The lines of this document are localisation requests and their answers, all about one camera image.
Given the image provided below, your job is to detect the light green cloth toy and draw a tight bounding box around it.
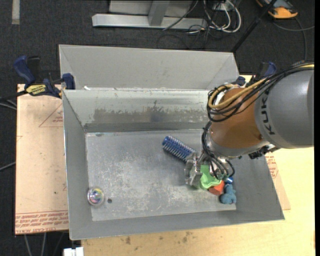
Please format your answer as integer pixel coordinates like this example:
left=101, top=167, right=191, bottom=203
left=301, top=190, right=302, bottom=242
left=197, top=164, right=222, bottom=191

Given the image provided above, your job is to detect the orange-red block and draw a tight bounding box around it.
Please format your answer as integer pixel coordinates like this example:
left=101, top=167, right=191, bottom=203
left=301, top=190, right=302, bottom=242
left=208, top=180, right=226, bottom=196

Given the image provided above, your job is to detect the blue toy animal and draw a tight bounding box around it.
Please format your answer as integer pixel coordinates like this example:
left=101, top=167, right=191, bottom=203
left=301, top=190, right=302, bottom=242
left=219, top=183, right=238, bottom=205

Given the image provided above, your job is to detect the grey metal bin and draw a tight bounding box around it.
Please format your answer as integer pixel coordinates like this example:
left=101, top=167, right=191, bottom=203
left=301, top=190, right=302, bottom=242
left=58, top=44, right=286, bottom=241

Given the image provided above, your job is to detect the brown cardboard board, red print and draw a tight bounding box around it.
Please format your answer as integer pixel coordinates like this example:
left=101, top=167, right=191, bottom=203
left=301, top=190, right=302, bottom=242
left=14, top=83, right=292, bottom=236

